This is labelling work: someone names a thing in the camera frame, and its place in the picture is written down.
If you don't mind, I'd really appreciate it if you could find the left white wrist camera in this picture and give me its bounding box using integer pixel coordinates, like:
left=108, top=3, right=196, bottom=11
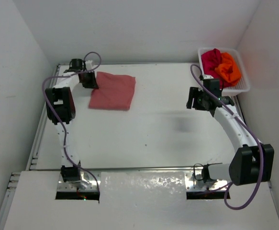
left=85, top=60, right=94, bottom=69

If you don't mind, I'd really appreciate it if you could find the orange t shirt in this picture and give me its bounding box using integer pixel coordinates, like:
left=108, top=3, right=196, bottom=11
left=215, top=52, right=242, bottom=88

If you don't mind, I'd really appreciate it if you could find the magenta crumpled t shirt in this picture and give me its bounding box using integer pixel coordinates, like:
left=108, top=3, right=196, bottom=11
left=201, top=48, right=227, bottom=84

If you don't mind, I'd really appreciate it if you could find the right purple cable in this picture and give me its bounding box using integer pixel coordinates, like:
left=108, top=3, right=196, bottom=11
left=190, top=63, right=267, bottom=210

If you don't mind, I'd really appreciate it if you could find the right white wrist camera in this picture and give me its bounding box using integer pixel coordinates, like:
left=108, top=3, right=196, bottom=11
left=200, top=74, right=213, bottom=81

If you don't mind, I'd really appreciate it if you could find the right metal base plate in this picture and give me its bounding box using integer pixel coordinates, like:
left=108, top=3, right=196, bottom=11
left=184, top=172, right=228, bottom=192

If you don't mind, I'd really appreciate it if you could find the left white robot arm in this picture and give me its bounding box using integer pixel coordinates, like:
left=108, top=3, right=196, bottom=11
left=42, top=58, right=99, bottom=190

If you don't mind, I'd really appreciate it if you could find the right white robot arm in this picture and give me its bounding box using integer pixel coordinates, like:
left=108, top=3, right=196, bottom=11
left=186, top=79, right=274, bottom=185

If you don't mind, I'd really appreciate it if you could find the white plastic basket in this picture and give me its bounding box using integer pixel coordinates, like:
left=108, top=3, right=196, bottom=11
left=198, top=47, right=250, bottom=96

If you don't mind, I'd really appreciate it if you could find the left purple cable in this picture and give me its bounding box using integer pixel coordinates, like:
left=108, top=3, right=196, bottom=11
left=41, top=52, right=102, bottom=192

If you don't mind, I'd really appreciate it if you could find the white foam front board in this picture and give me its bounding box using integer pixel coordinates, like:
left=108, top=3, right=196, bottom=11
left=5, top=171, right=279, bottom=230

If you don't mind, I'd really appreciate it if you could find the purple cable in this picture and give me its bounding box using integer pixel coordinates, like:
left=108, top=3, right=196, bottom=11
left=41, top=52, right=102, bottom=192
left=190, top=63, right=267, bottom=210

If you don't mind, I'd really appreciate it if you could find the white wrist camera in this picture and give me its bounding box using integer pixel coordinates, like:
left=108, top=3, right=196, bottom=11
left=200, top=74, right=213, bottom=81
left=85, top=60, right=94, bottom=69

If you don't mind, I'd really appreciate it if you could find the salmon pink t shirt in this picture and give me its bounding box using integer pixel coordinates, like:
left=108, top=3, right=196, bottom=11
left=88, top=71, right=136, bottom=111

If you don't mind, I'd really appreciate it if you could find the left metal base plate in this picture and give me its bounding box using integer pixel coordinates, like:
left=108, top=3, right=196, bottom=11
left=56, top=170, right=101, bottom=192

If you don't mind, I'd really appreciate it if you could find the black thin cable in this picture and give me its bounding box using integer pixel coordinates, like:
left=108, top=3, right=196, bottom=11
left=193, top=162, right=223, bottom=185

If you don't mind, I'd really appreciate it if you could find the metal base plate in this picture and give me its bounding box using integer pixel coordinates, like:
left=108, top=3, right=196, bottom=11
left=184, top=172, right=228, bottom=192
left=56, top=170, right=101, bottom=192

